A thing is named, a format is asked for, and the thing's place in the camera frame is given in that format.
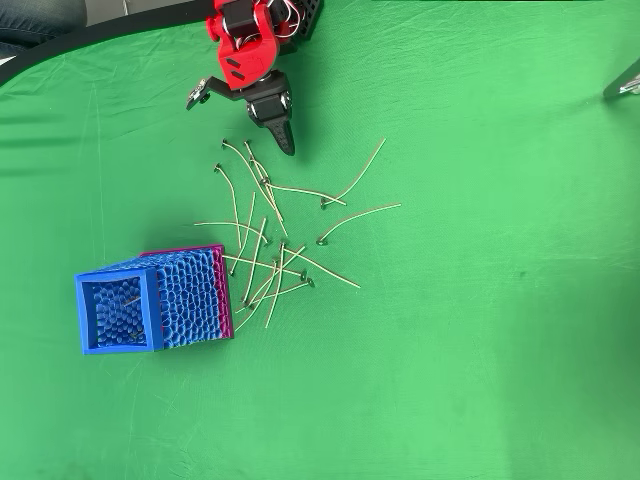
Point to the black perforated holder block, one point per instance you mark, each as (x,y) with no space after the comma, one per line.
(310,15)

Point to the green cloth with black rim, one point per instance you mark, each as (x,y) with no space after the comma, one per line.
(450,300)

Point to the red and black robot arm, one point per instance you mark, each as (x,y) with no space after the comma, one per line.
(245,55)

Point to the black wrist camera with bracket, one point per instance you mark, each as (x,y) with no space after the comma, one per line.
(197,95)

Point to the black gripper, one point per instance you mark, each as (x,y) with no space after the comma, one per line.
(268,101)

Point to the blue jeans leg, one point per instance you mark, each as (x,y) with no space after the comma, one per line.
(35,20)

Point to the chrome bent stand tube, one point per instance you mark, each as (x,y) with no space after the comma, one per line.
(625,75)

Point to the clear plastic clamp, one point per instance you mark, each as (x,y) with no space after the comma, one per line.
(632,87)

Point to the blue lattice box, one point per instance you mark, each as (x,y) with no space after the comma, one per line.
(117,349)

